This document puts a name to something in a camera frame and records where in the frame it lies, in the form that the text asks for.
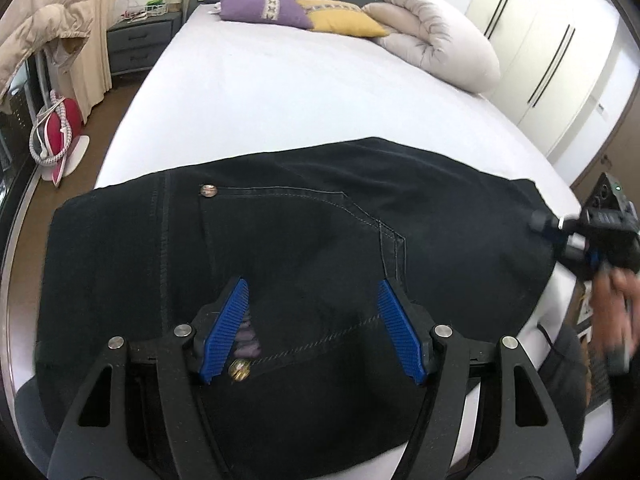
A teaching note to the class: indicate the black denim pants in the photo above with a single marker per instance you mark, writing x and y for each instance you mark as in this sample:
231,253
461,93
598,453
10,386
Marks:
280,280

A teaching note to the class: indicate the rolled beige duvet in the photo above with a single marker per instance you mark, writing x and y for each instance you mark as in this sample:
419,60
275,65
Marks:
435,35

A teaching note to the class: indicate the cream curtain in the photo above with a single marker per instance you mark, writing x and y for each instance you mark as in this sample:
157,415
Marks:
92,35

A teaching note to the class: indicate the white bed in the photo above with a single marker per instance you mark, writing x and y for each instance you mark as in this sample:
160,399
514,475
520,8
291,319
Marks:
300,95

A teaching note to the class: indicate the purple pillow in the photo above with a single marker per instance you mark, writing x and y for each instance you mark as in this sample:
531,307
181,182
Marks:
262,6

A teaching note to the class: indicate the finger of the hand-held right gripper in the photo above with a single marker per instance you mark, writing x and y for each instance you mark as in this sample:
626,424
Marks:
547,225

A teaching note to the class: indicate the person's right hand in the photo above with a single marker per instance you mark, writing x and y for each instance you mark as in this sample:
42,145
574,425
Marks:
612,305

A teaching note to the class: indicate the red and white bag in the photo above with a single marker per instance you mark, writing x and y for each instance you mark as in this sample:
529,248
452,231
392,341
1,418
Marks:
55,130

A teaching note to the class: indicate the grey bedside table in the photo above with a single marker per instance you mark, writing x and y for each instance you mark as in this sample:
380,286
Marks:
142,42

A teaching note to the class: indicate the yellow pillow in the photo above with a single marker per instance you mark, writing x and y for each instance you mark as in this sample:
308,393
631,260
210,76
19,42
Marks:
345,21

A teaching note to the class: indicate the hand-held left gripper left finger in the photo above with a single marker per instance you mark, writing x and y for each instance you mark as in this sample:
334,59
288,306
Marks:
223,327

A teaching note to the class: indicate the beige puffer jacket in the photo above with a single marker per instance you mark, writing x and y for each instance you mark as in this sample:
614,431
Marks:
40,15

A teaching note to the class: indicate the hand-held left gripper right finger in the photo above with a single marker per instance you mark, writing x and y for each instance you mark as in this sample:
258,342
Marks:
402,330

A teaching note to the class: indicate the white wardrobe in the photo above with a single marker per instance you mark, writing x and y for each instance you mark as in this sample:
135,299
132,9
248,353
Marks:
545,45

